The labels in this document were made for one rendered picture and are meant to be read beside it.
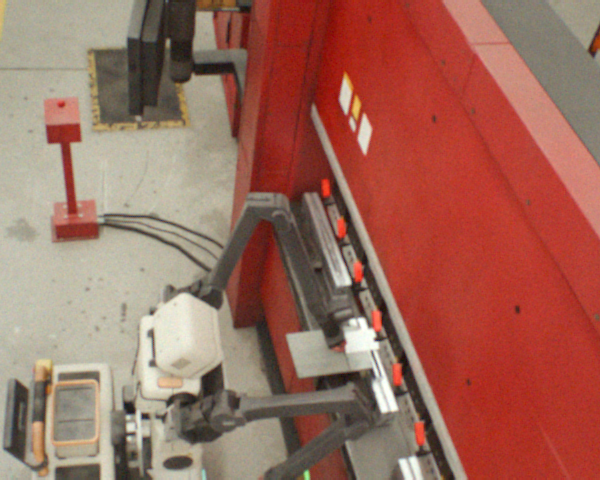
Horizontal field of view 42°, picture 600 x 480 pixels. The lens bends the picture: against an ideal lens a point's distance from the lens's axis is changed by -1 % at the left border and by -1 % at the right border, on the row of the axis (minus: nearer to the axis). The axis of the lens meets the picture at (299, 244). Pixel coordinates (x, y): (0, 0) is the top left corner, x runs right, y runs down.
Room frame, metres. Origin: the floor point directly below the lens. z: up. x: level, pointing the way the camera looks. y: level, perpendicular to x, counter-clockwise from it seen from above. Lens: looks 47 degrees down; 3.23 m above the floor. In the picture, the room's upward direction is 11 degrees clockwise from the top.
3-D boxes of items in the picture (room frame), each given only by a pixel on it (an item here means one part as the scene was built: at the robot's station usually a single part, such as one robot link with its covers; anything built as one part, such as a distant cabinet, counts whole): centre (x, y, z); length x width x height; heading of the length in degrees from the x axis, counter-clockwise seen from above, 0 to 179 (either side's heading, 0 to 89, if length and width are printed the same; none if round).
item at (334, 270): (2.20, -0.10, 0.92); 0.50 x 0.06 x 0.10; 22
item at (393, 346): (1.52, -0.37, 1.26); 0.15 x 0.09 x 0.17; 22
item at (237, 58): (2.79, 0.43, 1.18); 0.40 x 0.24 x 0.07; 22
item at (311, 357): (1.63, -0.17, 1.00); 0.26 x 0.18 x 0.01; 112
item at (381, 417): (1.64, -0.33, 0.92); 0.39 x 0.06 x 0.10; 22
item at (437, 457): (1.15, -0.52, 1.26); 0.15 x 0.09 x 0.17; 22
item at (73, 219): (2.85, 1.22, 0.41); 0.25 x 0.20 x 0.83; 112
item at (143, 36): (2.60, 0.72, 1.42); 0.45 x 0.12 x 0.36; 9
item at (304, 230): (2.22, -0.03, 0.89); 0.30 x 0.05 x 0.03; 22
